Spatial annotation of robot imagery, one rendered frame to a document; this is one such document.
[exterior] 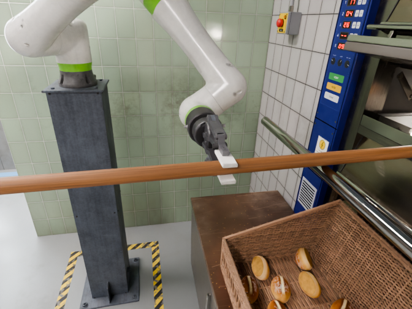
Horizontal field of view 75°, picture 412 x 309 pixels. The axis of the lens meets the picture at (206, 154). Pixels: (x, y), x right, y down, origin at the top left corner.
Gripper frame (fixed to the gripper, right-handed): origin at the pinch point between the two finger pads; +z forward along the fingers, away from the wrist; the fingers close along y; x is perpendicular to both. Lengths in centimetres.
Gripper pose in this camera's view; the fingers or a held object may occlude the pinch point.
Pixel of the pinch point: (225, 166)
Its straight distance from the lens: 55.3
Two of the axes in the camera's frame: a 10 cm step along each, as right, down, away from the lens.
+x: -9.8, 0.5, -2.0
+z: 2.0, 4.5, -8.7
